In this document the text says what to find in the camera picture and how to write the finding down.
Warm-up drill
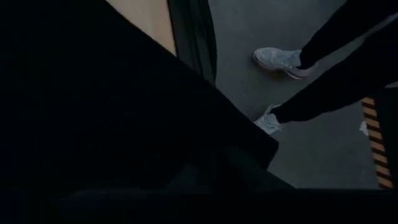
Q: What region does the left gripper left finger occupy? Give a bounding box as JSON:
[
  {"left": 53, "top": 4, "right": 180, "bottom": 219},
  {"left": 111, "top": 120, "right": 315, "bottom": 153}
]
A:
[{"left": 164, "top": 161, "right": 218, "bottom": 190}]

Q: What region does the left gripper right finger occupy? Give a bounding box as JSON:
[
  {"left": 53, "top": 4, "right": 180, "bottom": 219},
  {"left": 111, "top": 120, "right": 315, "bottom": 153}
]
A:
[{"left": 223, "top": 146, "right": 296, "bottom": 190}]

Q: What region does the black cloth garment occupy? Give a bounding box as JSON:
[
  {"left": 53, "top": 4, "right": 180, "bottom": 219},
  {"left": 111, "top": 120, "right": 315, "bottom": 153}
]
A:
[{"left": 0, "top": 0, "right": 280, "bottom": 224}]

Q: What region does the person's shoe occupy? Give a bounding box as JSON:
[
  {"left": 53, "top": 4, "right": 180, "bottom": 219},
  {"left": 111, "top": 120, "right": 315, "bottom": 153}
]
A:
[
  {"left": 252, "top": 47, "right": 318, "bottom": 80},
  {"left": 254, "top": 104, "right": 284, "bottom": 135}
]

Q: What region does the person's leg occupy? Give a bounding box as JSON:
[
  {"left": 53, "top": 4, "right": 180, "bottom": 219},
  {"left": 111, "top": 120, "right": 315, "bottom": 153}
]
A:
[
  {"left": 273, "top": 18, "right": 398, "bottom": 124},
  {"left": 300, "top": 0, "right": 398, "bottom": 70}
]

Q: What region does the white paper scrap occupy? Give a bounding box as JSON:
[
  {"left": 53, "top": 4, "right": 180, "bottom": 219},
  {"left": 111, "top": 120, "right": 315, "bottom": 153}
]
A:
[{"left": 359, "top": 120, "right": 370, "bottom": 137}]

